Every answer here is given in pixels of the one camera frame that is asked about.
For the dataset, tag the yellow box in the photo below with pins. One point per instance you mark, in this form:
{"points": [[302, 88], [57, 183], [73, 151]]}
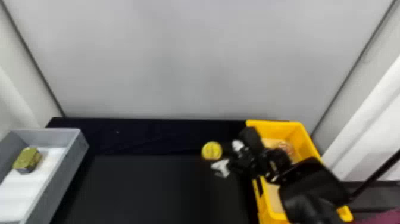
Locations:
{"points": [[298, 134]]}

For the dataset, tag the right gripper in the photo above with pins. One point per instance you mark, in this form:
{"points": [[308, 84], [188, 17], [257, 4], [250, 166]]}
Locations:
{"points": [[248, 164]]}

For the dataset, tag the white foam pad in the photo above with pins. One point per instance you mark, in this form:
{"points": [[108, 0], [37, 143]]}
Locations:
{"points": [[28, 190]]}

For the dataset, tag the black rod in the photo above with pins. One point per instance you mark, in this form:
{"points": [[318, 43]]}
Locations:
{"points": [[375, 175]]}

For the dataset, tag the yellow can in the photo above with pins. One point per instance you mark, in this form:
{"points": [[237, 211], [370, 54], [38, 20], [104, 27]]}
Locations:
{"points": [[211, 150]]}

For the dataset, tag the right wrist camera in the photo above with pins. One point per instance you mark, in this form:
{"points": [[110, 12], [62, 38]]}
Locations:
{"points": [[252, 137]]}

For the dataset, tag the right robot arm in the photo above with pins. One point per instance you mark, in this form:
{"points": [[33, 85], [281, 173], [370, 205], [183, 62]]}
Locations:
{"points": [[312, 183]]}

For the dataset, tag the grey box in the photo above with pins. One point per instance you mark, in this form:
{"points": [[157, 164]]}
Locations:
{"points": [[67, 162]]}

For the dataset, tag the gold tin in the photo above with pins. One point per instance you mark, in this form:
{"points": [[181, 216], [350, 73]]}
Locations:
{"points": [[27, 160]]}

